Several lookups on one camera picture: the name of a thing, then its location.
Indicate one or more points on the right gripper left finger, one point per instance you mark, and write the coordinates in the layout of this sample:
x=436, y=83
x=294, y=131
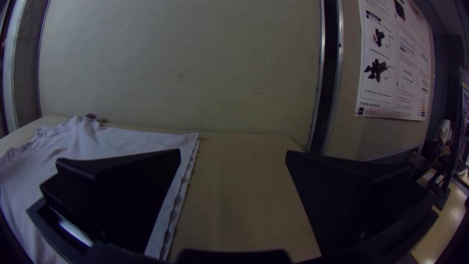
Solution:
x=121, y=198

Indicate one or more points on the dark metal-edged partition post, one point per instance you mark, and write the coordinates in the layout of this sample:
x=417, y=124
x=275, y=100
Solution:
x=329, y=77
x=22, y=66

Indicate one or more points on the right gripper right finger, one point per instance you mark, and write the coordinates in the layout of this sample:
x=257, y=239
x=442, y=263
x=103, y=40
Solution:
x=351, y=205

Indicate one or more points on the white printed wall poster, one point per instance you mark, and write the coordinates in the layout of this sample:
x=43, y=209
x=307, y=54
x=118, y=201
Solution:
x=397, y=62

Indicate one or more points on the light grey t-shirt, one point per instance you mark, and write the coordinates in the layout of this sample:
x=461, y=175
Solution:
x=91, y=136

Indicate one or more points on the person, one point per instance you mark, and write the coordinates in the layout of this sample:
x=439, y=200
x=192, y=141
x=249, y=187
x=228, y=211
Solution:
x=443, y=132

